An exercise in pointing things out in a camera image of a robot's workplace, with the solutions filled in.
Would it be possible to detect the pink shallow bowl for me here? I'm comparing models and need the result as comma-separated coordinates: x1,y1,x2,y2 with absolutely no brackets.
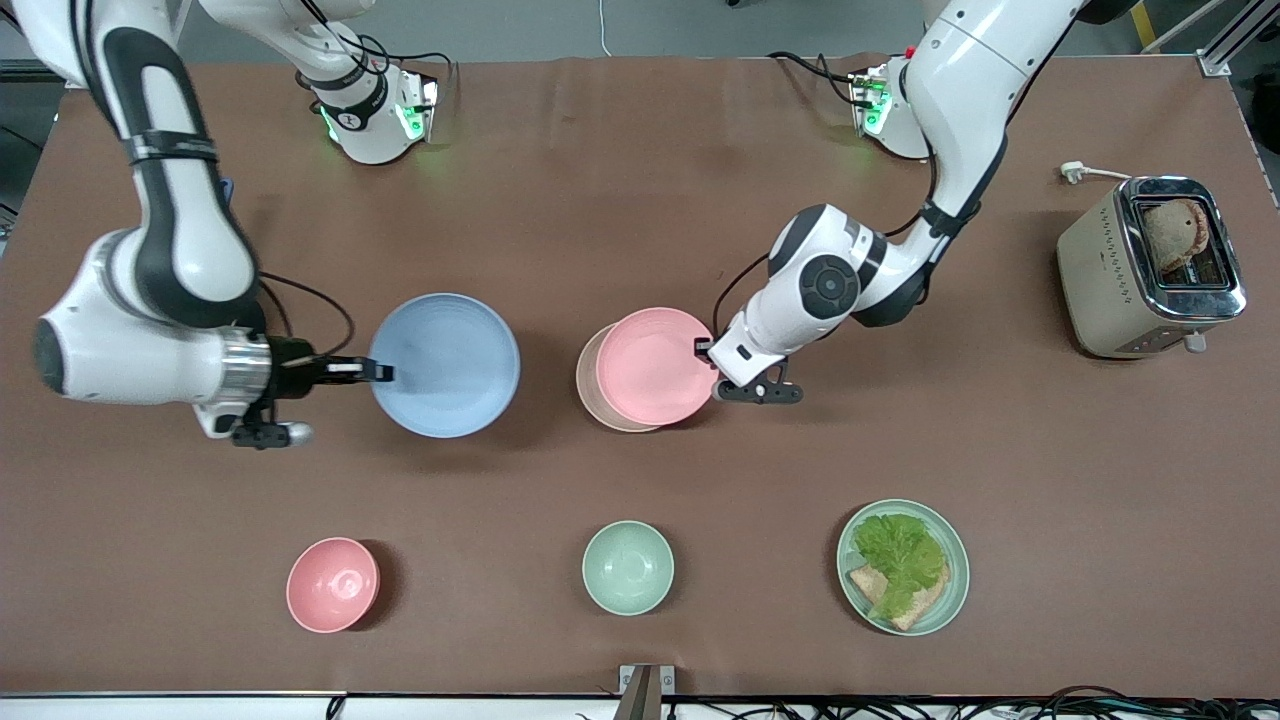
596,307,719,427

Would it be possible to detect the blue shallow bowl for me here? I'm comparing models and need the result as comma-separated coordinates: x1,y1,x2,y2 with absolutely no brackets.
369,292,522,439

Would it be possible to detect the beige shallow bowl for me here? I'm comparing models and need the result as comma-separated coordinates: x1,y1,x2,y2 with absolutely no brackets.
576,322,661,433

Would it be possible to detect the brown table cover sheet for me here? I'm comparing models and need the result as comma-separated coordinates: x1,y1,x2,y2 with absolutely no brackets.
0,55,1280,698

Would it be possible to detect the small deep pink bowl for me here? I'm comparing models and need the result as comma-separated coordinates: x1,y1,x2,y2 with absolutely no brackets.
286,537,382,634

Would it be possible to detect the small deep green bowl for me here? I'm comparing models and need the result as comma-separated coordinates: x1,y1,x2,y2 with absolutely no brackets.
582,520,676,616

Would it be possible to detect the green lit base connector box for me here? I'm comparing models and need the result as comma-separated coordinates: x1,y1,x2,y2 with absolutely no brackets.
395,72,441,143
850,68,896,138

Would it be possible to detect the green lettuce leaf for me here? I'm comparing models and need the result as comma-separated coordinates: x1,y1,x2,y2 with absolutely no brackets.
853,513,948,621

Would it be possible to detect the brown bread slice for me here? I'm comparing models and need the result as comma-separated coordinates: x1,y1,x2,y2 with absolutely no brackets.
848,562,951,632

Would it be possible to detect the green plate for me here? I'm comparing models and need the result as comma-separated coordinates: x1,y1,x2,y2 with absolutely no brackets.
836,498,971,637

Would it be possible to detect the beige chrome toaster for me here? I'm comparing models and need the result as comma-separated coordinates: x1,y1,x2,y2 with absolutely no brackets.
1057,175,1248,359

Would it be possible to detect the white power plug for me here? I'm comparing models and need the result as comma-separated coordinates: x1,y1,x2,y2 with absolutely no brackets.
1060,160,1136,187

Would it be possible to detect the brown toast slice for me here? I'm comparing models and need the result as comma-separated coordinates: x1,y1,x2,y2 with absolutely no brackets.
1143,198,1211,277

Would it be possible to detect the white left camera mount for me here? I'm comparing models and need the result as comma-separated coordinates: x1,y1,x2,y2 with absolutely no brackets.
716,312,796,389

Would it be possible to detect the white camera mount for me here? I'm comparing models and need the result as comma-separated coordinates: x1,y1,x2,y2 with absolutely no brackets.
195,400,249,441
716,312,796,389

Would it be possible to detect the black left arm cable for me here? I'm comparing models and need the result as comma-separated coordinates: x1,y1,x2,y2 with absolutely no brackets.
710,145,941,341

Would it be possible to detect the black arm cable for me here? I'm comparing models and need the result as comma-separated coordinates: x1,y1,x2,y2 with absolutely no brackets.
710,145,941,341
85,0,357,363

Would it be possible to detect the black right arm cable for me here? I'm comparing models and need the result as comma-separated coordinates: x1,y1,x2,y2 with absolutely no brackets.
85,0,357,363

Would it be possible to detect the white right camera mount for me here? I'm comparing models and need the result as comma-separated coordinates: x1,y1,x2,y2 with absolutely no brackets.
195,400,249,441

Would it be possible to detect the black right arm strap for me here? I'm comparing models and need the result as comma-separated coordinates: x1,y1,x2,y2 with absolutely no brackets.
124,130,220,167

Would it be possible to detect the black arm strap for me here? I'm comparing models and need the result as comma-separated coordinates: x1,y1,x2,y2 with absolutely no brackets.
124,130,220,167
918,198,963,239

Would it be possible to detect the black left arm strap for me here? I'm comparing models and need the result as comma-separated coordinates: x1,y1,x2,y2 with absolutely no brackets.
918,198,963,239

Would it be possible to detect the black base cable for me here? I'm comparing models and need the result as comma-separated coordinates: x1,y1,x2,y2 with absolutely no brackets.
355,35,456,91
768,50,863,106

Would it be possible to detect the grey metal camera bracket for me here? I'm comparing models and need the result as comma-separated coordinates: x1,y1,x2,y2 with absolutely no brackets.
618,664,677,720

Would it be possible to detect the black looped floor cable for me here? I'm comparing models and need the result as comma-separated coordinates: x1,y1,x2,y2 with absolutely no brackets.
1040,684,1141,720

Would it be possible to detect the aluminium frame profile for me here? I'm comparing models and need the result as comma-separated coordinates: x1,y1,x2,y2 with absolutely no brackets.
1195,0,1280,78

